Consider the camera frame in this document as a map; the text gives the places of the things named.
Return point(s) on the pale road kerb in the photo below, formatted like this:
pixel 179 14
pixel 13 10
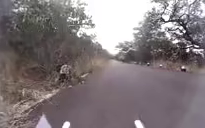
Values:
pixel 84 75

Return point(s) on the grey asphalt road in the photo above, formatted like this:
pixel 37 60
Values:
pixel 126 96

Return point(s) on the robot's own part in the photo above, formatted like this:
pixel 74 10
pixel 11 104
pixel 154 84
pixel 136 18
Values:
pixel 139 124
pixel 66 125

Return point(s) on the row of trees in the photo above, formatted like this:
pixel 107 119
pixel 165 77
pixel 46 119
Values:
pixel 40 30
pixel 176 30

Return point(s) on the dry grass verge with leaves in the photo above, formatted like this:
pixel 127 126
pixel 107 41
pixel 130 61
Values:
pixel 20 91

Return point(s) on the pale grass verge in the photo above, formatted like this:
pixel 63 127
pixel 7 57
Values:
pixel 200 69

